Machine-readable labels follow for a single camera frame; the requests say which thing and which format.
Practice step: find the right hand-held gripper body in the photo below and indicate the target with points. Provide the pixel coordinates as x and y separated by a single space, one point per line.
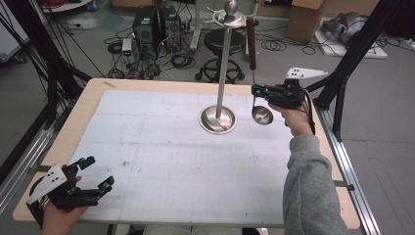
288 96

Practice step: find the person's left hand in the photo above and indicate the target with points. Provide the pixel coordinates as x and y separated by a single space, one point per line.
57 220

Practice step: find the black aluminium frame post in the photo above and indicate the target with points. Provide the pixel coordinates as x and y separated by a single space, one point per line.
359 55
39 58

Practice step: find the white gridded mat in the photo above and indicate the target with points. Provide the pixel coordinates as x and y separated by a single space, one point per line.
163 147

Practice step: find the black round stool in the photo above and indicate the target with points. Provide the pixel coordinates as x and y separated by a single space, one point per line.
225 40

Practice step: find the metal utensil stand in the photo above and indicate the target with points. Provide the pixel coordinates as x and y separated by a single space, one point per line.
223 65

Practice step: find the white flat board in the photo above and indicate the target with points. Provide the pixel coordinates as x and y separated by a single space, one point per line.
372 52

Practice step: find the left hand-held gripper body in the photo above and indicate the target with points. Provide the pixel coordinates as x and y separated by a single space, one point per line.
70 197

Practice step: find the silver aluminium rail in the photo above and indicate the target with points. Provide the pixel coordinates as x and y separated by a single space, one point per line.
23 163
349 169

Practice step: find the black computer tower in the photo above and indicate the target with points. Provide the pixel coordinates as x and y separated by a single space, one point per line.
171 27
146 27

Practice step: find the small white power box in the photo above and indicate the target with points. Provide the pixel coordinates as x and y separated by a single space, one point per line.
127 50

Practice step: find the tall open cardboard box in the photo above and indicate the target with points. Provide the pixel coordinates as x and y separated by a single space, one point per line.
305 19

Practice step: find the person's right hand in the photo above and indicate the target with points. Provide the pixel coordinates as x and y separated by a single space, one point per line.
298 122

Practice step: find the grey backpack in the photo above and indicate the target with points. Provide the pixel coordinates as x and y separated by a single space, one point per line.
345 26

